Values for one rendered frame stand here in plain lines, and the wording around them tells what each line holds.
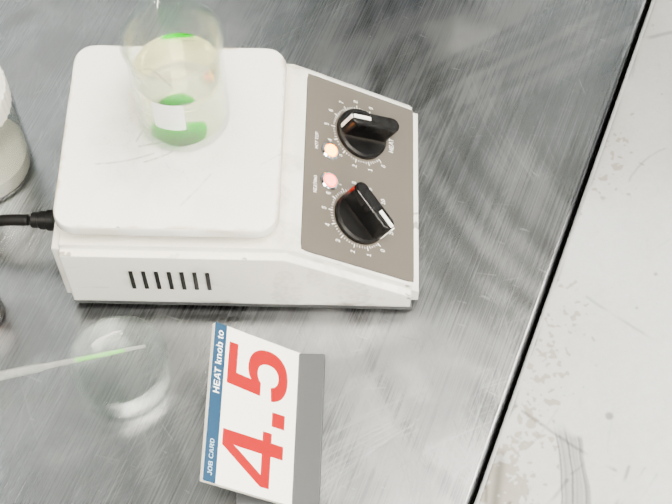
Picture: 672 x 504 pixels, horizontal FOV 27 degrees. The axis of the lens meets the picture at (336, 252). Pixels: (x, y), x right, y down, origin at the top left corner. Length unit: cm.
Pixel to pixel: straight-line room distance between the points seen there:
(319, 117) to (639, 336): 22
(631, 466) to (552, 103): 24
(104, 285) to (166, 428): 9
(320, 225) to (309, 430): 11
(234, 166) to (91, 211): 8
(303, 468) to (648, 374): 20
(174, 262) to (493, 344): 19
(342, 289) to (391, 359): 5
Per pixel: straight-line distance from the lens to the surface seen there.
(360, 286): 77
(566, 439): 79
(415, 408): 79
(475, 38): 92
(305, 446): 77
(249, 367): 77
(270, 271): 76
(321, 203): 77
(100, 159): 77
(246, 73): 79
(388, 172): 81
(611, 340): 82
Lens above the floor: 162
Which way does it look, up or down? 61 degrees down
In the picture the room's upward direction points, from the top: straight up
